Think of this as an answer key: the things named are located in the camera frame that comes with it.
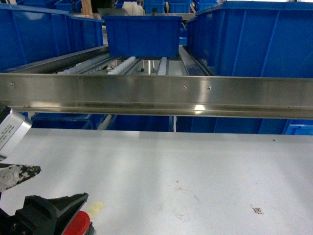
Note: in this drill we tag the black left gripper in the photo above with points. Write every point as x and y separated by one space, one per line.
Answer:
38 216

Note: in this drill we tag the red mushroom push button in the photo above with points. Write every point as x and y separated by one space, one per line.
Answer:
80 225

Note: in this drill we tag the blue bin lower shelf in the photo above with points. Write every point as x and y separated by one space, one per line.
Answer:
66 121

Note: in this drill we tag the blue bin centre of shelf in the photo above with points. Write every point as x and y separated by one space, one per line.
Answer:
143 36

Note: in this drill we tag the yellow tape scrap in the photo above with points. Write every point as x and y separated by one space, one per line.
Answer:
94 209

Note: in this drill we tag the white roller track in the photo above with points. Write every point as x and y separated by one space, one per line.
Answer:
121 67
162 69
84 65

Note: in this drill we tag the white roller track middle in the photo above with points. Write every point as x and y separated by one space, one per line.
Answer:
121 67

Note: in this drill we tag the large blue bin left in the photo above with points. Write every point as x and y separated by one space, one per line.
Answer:
31 34

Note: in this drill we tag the large blue bin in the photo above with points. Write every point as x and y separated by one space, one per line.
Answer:
254 38
31 34

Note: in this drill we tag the white roller track right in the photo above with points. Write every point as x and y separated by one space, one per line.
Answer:
162 69

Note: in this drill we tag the large blue bin right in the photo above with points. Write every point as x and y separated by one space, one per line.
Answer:
254 38

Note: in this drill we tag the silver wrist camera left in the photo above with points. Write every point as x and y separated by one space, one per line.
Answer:
13 127

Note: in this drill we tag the stainless steel shelf front rail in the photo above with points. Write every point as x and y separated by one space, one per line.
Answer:
207 96

